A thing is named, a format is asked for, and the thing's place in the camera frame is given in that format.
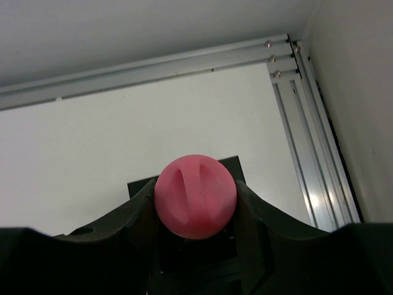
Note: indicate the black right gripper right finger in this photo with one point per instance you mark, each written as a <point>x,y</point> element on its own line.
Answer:
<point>279,254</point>

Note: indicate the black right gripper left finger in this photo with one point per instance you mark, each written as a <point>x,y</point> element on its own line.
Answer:
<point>112,255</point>

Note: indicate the pink-capped clear marker jar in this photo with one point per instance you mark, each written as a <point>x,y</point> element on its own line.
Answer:
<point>195,197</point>

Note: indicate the aluminium table frame rail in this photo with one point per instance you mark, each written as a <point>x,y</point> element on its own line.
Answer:
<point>71,144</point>

